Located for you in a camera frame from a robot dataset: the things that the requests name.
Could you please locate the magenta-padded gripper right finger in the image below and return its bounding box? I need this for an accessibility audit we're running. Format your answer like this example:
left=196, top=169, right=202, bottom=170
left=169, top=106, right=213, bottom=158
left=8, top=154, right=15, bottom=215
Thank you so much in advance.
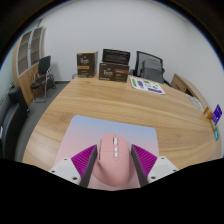
left=130, top=143, right=179, bottom=188

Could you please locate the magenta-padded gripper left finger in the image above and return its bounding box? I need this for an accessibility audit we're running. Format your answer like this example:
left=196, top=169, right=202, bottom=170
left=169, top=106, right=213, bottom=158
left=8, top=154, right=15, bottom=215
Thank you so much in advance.
left=48, top=143, right=99, bottom=188

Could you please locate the pink computer mouse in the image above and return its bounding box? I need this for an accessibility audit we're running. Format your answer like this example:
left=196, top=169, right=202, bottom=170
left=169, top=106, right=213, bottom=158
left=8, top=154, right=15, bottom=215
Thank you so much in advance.
left=91, top=133, right=133, bottom=185

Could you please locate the pink and blue mouse pad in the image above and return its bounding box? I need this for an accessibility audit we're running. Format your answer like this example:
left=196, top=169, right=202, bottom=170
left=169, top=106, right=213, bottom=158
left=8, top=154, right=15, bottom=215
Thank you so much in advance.
left=54, top=114, right=160, bottom=191

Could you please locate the green flat box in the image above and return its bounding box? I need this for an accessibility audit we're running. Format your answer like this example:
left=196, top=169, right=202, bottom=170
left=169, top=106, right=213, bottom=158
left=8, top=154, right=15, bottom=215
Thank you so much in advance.
left=213, top=127, right=221, bottom=141

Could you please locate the black sofa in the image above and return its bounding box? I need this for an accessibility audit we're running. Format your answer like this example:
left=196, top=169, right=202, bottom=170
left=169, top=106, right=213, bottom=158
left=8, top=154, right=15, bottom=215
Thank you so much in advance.
left=0, top=86, right=31, bottom=161

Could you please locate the orange wooden box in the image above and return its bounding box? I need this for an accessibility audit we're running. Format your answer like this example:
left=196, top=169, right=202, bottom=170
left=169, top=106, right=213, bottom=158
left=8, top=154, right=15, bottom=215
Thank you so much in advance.
left=203, top=106, right=214, bottom=121

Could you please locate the purple card package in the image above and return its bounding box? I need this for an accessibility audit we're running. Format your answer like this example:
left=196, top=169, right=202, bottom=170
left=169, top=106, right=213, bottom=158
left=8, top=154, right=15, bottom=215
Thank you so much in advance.
left=211, top=104, right=223, bottom=127

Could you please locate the white printed leaflet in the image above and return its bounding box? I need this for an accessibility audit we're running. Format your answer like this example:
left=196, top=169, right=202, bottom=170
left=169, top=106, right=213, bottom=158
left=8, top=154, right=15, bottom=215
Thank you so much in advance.
left=129, top=75, right=166, bottom=96

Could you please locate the wooden side desk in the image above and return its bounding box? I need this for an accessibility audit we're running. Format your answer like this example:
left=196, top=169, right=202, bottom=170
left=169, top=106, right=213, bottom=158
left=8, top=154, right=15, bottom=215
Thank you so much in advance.
left=170, top=73, right=209, bottom=108

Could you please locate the black visitor chair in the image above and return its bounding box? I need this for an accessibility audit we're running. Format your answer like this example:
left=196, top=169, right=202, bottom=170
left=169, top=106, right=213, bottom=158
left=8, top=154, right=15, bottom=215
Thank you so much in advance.
left=29, top=55, right=56, bottom=104

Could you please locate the black mesh office chair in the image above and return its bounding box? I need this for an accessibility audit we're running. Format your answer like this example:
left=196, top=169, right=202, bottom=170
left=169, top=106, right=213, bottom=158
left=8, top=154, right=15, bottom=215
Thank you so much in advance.
left=133, top=50, right=166, bottom=84

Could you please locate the tall brown printed box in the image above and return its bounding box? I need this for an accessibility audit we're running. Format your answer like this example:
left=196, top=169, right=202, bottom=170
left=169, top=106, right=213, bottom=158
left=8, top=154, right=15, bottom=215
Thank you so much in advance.
left=76, top=51, right=99, bottom=79

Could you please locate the brown cardboard box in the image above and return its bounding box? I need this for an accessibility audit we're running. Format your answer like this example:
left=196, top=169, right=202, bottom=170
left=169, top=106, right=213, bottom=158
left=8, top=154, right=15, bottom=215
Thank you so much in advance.
left=98, top=62, right=130, bottom=83

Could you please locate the wooden shelf unit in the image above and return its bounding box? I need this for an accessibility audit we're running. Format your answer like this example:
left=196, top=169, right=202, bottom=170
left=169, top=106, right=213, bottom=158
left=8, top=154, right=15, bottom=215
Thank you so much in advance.
left=12, top=26, right=46, bottom=106

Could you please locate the dark open box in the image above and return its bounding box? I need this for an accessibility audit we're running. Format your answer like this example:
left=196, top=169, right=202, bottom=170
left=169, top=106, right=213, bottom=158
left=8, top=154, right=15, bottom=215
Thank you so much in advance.
left=101, top=48, right=131, bottom=66

